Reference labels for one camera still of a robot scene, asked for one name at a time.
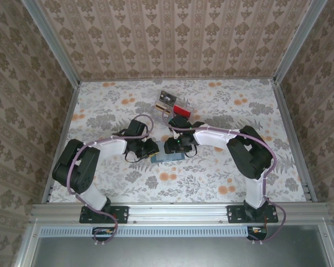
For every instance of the blue card holder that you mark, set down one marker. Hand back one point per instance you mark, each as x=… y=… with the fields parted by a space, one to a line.
x=161 y=158

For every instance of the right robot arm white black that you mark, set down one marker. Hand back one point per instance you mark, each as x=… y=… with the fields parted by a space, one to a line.
x=211 y=139

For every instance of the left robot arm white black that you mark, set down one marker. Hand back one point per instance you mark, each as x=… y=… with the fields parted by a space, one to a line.
x=90 y=194

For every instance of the red card pack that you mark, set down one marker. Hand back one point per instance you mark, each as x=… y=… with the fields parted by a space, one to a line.
x=182 y=110

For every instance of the clear acrylic card organizer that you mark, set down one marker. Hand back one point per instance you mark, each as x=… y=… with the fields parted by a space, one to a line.
x=161 y=112

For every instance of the gold brown striped card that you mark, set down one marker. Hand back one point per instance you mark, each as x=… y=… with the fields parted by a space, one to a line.
x=162 y=108

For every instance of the black and gold card pack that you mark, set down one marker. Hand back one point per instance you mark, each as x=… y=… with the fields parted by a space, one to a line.
x=167 y=98

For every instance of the grey metal panel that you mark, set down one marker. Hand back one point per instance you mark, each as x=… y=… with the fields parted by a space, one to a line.
x=178 y=251

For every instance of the horizontal aluminium frame rail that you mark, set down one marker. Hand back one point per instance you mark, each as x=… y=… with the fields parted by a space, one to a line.
x=178 y=212

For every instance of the aluminium table edge rail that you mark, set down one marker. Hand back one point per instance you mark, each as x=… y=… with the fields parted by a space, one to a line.
x=59 y=144
x=295 y=139

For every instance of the aluminium frame post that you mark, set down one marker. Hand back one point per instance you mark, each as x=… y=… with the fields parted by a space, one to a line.
x=297 y=41
x=53 y=41

